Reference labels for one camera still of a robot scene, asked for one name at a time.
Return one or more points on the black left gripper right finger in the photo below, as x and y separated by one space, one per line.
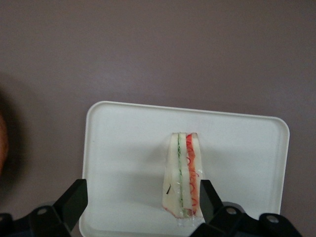
209 197

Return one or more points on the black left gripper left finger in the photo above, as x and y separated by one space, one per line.
74 197

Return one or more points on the triangle sandwich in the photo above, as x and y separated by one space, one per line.
181 172

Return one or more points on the cream plastic tray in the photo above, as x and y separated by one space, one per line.
123 160

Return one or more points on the round brown wicker basket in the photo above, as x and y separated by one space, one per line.
2 143

